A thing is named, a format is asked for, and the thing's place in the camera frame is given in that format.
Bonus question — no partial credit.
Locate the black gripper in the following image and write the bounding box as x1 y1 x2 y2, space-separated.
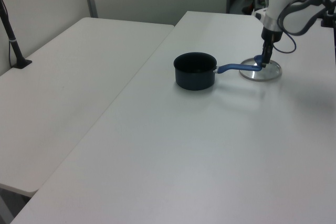
261 25 284 68

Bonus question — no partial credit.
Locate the glass lid with blue knob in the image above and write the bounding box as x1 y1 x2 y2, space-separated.
238 54 283 82

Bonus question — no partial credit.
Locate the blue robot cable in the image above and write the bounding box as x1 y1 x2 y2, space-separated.
272 30 298 54

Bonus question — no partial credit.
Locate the grey corrugated cable hose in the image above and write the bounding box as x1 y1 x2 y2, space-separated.
277 0 325 37

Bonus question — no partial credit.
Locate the dark blue saucepan, blue handle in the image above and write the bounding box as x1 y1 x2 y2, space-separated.
173 52 263 92

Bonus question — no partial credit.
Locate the black camera stand pole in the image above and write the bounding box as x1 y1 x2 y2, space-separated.
0 0 33 69

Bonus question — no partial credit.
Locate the thin black stand cable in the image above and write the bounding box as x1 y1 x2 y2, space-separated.
0 0 14 68

